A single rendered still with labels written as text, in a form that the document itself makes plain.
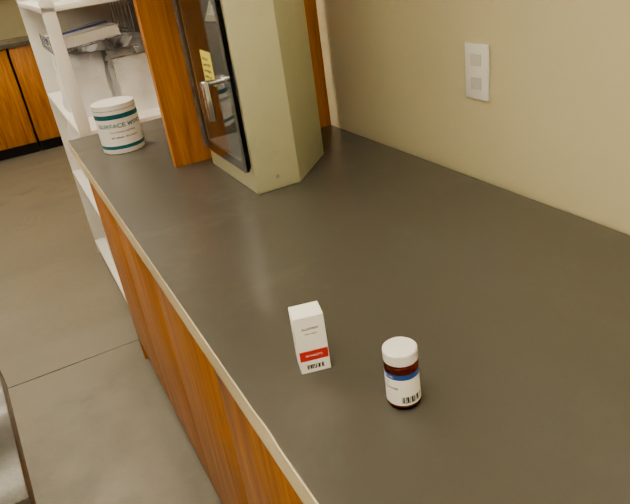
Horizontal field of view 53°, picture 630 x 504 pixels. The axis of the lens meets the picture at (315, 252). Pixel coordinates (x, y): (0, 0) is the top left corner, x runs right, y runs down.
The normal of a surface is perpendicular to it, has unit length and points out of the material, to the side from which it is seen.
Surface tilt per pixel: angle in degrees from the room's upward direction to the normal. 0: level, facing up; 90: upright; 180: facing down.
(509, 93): 90
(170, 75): 90
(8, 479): 0
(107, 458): 0
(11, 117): 90
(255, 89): 90
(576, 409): 0
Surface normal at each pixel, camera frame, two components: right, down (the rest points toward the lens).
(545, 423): -0.14, -0.89
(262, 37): 0.46, 0.34
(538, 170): -0.88, 0.32
